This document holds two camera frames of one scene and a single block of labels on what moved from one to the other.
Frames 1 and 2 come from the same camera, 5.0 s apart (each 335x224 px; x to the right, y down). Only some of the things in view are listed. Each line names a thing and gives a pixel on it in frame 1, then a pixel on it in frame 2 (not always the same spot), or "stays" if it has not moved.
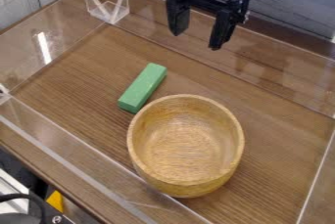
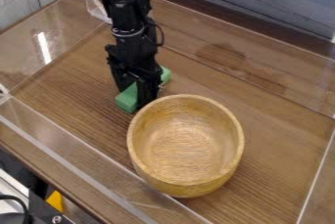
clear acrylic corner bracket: x=109 y=11 stays
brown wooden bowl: x=185 y=143 stays
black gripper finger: x=223 y=30 → x=146 y=88
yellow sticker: x=55 y=201 stays
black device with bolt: x=46 y=214 stays
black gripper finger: x=179 y=4 → x=125 y=77
